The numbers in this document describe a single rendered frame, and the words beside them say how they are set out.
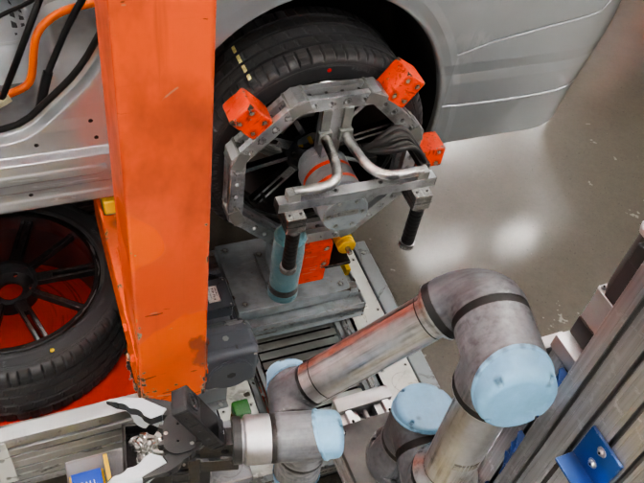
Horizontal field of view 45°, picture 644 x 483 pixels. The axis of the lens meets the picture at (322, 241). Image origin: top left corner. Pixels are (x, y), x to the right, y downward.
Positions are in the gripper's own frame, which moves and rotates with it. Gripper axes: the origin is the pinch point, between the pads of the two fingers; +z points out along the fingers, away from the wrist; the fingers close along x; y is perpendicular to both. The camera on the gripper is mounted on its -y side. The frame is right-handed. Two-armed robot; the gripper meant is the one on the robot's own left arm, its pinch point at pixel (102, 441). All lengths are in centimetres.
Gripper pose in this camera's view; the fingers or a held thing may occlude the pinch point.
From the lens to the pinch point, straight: 120.3
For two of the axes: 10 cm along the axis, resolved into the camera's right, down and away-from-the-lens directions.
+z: -9.8, 0.2, -1.8
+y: -1.0, 7.5, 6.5
